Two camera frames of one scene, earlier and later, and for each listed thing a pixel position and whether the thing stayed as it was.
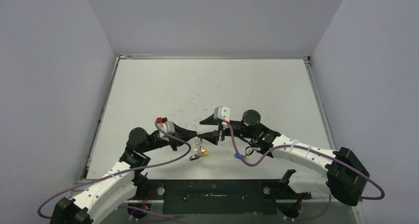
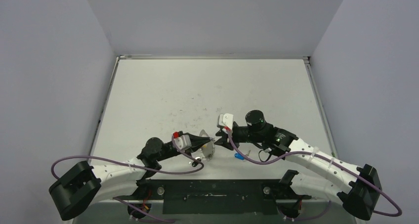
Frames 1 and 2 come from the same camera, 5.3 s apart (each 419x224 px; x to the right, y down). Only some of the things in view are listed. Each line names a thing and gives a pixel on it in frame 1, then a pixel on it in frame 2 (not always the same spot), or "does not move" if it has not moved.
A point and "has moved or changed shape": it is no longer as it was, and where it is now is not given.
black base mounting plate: [218, 196] does not move
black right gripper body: [221, 130] does not move
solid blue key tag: [236, 155] does not move
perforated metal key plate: [199, 148] has moved or changed shape
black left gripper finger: [185, 134] to [197, 141]
